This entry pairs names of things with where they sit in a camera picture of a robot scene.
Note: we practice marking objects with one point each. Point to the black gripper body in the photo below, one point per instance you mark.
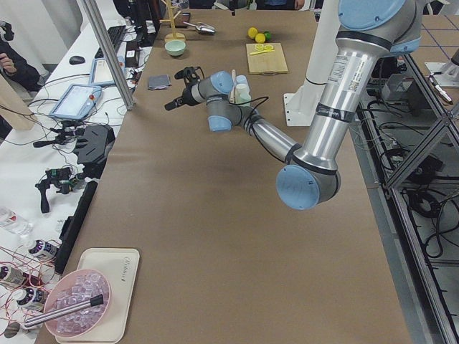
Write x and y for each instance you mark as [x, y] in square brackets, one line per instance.
[183, 97]

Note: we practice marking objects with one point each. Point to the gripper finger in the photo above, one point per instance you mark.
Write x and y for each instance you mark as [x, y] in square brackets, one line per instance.
[175, 103]

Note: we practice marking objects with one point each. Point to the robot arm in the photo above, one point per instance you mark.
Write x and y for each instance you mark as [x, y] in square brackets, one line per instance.
[366, 31]

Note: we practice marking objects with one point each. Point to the white cup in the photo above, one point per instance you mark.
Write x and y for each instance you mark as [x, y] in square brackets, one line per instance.
[242, 95]

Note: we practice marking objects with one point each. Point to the light blue cup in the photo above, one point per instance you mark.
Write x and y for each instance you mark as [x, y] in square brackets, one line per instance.
[241, 80]

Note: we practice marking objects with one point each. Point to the grey folded cloth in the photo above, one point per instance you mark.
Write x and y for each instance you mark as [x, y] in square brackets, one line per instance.
[159, 82]

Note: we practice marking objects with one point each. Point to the green bowl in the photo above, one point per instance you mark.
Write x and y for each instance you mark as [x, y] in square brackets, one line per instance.
[175, 47]

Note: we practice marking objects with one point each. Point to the wooden mug tree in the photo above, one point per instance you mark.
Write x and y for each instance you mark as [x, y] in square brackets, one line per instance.
[172, 12]

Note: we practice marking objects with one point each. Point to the metal scoop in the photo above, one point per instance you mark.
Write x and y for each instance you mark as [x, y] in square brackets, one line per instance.
[202, 28]

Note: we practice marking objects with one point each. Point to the bamboo cutting board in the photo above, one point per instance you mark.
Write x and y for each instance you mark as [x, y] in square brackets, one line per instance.
[266, 64]

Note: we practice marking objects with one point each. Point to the teach pendant far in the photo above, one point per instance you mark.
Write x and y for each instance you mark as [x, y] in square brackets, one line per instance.
[100, 73]

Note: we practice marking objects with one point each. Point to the teach pendant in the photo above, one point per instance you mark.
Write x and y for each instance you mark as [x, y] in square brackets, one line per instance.
[77, 102]
[100, 73]

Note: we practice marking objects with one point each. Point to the whole lemon far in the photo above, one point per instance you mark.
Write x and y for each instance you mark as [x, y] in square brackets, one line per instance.
[252, 32]

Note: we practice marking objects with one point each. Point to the whole lemon near board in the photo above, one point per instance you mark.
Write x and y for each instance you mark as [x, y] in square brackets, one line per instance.
[260, 38]

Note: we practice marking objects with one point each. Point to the yellow plastic knife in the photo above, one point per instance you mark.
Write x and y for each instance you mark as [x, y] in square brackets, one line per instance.
[261, 52]

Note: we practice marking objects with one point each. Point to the black keyboard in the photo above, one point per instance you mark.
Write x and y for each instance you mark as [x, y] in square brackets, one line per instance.
[116, 35]

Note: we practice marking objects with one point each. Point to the black monitor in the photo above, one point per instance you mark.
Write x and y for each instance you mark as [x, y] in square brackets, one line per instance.
[143, 11]

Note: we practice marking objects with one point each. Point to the teach pendant near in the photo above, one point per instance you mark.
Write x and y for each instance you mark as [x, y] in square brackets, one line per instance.
[77, 102]

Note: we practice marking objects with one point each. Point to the black computer mouse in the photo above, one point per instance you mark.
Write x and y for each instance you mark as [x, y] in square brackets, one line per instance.
[76, 60]

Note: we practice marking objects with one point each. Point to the seated person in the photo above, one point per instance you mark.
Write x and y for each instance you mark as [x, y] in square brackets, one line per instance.
[14, 66]

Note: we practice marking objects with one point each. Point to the metal tongs in bowl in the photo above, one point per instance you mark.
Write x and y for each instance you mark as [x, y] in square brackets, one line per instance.
[93, 301]

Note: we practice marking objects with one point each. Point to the white wire cup rack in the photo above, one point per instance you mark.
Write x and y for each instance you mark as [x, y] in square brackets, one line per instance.
[232, 93]

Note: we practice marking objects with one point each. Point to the aluminium frame post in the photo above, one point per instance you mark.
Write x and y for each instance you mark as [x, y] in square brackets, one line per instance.
[101, 34]

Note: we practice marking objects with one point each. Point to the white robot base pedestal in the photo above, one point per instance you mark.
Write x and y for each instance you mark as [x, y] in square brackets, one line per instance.
[300, 107]

